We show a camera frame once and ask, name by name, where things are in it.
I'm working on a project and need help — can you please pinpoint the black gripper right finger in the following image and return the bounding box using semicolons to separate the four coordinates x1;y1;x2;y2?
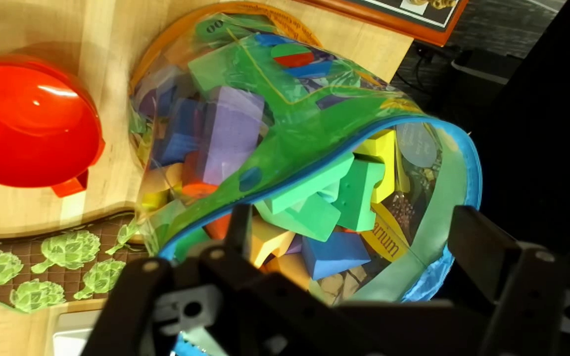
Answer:
445;205;524;313

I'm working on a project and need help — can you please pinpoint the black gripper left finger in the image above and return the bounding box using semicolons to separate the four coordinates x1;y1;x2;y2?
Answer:
221;203;261;274

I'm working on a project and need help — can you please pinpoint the blue foam block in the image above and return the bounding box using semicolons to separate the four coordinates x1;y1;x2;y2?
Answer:
300;226;372;284

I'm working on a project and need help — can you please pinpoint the purple foam block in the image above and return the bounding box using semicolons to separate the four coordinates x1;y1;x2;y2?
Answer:
197;86;267;187

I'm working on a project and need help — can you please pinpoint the yellow foam block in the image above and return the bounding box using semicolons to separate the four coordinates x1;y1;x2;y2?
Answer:
352;128;399;207

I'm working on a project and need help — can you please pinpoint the clear tub of foam blocks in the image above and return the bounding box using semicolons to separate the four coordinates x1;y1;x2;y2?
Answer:
124;3;484;306

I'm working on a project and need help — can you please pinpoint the green foam puzzle board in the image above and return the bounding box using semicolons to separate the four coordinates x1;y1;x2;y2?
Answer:
0;211;162;315

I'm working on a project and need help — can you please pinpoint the white flat box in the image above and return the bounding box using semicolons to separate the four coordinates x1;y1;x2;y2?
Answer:
45;306;112;356

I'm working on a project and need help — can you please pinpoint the red plastic bowl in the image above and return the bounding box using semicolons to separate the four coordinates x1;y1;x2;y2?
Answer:
0;56;106;199

